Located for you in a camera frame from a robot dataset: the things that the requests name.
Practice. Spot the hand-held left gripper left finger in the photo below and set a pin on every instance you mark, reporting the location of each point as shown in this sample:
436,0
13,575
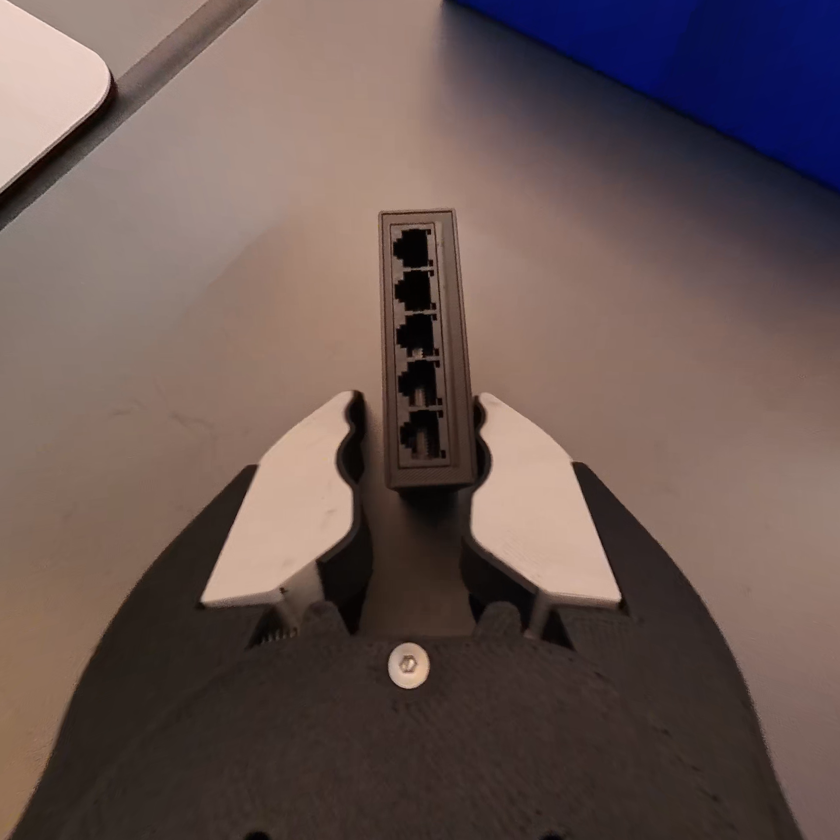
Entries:
289,518

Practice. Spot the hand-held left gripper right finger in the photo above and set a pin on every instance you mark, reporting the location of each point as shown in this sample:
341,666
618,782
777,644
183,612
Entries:
544,525

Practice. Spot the black network switch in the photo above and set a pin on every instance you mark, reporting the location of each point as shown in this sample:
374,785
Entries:
453,295

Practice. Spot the blue plastic bin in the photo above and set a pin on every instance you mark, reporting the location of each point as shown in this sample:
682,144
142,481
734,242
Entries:
689,65

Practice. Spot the white rounded plate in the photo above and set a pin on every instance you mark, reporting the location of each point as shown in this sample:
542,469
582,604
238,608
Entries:
39,85

